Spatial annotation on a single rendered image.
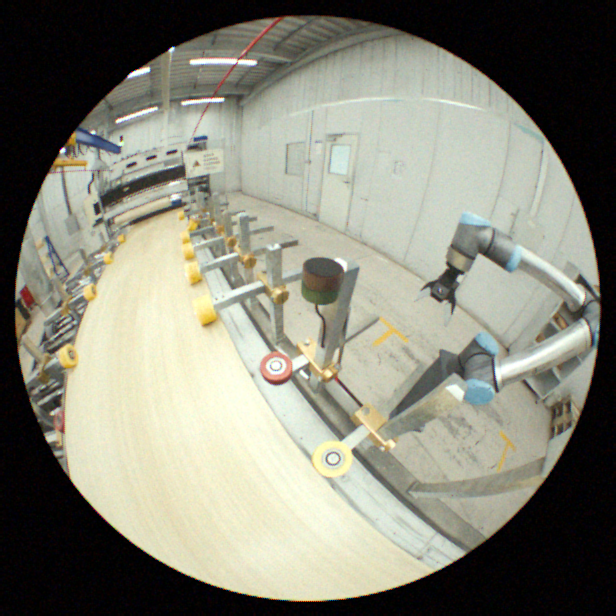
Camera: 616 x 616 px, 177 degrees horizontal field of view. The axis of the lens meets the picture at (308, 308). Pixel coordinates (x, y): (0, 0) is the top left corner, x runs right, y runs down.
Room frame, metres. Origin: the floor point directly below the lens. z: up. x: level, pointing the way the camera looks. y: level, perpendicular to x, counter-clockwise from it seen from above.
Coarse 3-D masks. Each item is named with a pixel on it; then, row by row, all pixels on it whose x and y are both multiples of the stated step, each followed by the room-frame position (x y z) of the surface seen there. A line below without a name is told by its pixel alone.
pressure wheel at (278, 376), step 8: (264, 360) 0.23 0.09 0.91; (272, 360) 0.24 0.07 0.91; (280, 360) 0.24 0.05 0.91; (288, 360) 0.24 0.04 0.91; (264, 368) 0.21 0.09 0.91; (272, 368) 0.21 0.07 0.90; (280, 368) 0.22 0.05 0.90; (288, 368) 0.22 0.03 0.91; (264, 376) 0.19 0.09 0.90; (272, 376) 0.19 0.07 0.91; (280, 376) 0.19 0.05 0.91; (288, 376) 0.20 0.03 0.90; (272, 384) 0.18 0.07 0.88; (280, 384) 0.19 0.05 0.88
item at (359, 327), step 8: (360, 320) 0.45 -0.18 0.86; (368, 320) 0.45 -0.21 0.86; (376, 320) 0.47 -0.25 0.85; (352, 328) 0.41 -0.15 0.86; (360, 328) 0.41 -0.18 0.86; (352, 336) 0.38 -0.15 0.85; (296, 360) 0.27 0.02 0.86; (304, 360) 0.27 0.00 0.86; (296, 368) 0.25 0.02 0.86; (304, 368) 0.26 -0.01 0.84
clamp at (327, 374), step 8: (296, 344) 0.32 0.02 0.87; (312, 344) 0.32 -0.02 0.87; (296, 352) 0.32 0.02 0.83; (304, 352) 0.29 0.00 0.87; (312, 352) 0.29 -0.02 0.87; (312, 360) 0.27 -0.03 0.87; (312, 368) 0.26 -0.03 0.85; (320, 368) 0.25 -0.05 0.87; (328, 368) 0.25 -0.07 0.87; (320, 376) 0.23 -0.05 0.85; (328, 376) 0.23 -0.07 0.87
